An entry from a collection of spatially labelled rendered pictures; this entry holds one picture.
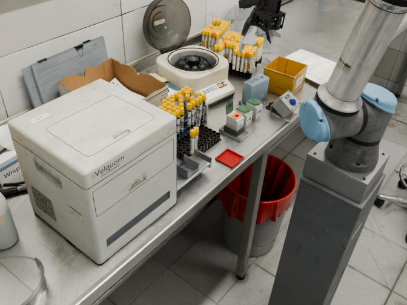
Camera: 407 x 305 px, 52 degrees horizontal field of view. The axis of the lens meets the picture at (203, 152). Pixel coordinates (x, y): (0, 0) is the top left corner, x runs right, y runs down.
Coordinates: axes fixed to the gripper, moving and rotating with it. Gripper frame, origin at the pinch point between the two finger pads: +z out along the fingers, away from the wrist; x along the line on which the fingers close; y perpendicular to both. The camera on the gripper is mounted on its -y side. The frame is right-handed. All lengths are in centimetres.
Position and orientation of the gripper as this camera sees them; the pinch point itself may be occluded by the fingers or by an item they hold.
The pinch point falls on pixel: (254, 47)
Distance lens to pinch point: 145.8
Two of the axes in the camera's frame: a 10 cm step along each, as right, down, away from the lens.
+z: -1.0, 7.7, 6.3
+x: 7.6, -3.5, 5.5
